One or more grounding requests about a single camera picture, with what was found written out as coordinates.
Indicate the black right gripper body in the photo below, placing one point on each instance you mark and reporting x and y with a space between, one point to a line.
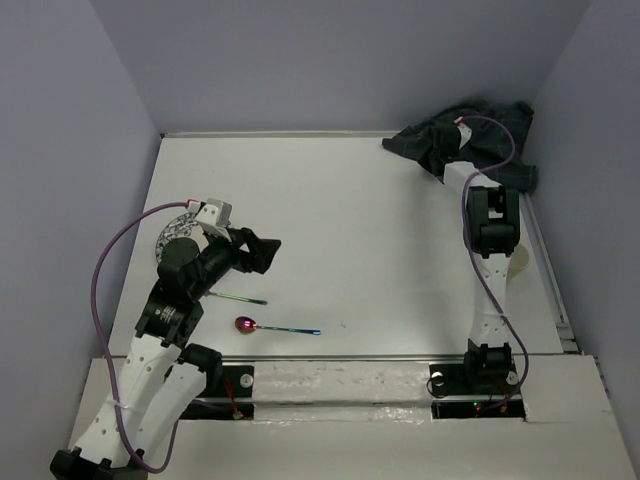
426 157

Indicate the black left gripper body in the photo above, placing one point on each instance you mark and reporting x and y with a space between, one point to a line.
222 254

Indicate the dark grey checked cloth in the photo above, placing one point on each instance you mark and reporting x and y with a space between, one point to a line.
498 132

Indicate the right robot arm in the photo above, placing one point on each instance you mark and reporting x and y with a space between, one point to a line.
491 232

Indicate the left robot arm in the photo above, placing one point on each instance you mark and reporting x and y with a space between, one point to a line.
163 371

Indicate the blue floral white plate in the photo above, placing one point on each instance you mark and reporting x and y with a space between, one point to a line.
183 226

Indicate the iridescent fork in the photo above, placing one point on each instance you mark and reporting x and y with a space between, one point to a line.
238 298

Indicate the iridescent spoon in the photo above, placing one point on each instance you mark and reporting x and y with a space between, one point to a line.
247 325

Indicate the cream cup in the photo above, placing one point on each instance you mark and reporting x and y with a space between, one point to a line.
519 261

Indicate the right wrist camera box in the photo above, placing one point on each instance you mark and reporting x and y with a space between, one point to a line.
464 130

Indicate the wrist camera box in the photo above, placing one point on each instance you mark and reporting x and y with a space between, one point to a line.
213 216
464 130

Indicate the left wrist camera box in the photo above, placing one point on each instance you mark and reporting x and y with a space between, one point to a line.
213 216

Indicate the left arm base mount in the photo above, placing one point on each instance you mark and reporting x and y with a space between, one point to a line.
226 397

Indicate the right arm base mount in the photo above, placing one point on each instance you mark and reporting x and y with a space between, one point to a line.
454 398

